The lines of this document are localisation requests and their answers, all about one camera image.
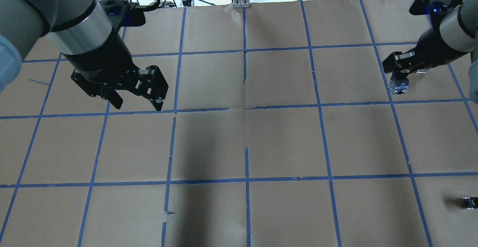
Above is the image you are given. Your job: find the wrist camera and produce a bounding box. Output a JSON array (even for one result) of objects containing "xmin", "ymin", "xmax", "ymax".
[
  {"xmin": 99, "ymin": 0, "xmax": 146, "ymax": 32},
  {"xmin": 409, "ymin": 0, "xmax": 465, "ymax": 28}
]

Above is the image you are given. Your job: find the brown paper table cover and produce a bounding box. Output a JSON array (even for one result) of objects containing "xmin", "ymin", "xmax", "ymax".
[{"xmin": 1, "ymin": 0, "xmax": 477, "ymax": 247}]

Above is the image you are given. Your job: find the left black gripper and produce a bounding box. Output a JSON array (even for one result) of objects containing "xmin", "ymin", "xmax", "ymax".
[{"xmin": 69, "ymin": 31, "xmax": 169, "ymax": 111}]

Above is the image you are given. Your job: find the yellow push button switch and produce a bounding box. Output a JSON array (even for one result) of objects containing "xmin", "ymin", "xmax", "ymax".
[{"xmin": 388, "ymin": 71, "xmax": 409, "ymax": 95}]

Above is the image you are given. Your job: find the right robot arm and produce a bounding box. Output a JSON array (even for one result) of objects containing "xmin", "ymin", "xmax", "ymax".
[{"xmin": 382, "ymin": 0, "xmax": 478, "ymax": 103}]

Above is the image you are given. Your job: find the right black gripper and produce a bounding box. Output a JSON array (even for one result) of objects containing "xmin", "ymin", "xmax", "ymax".
[{"xmin": 382, "ymin": 28, "xmax": 465, "ymax": 74}]

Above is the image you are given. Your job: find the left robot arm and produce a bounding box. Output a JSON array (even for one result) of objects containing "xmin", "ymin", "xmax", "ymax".
[{"xmin": 0, "ymin": 0, "xmax": 169, "ymax": 111}]

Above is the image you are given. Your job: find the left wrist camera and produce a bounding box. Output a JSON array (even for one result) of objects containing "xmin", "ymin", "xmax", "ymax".
[{"xmin": 99, "ymin": 0, "xmax": 146, "ymax": 32}]

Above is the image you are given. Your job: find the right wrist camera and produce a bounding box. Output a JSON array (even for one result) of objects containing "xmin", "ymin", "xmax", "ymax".
[{"xmin": 409, "ymin": 0, "xmax": 465, "ymax": 28}]

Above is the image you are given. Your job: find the black switch contact block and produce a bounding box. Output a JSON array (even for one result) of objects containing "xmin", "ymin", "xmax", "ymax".
[{"xmin": 462, "ymin": 197, "xmax": 478, "ymax": 210}]

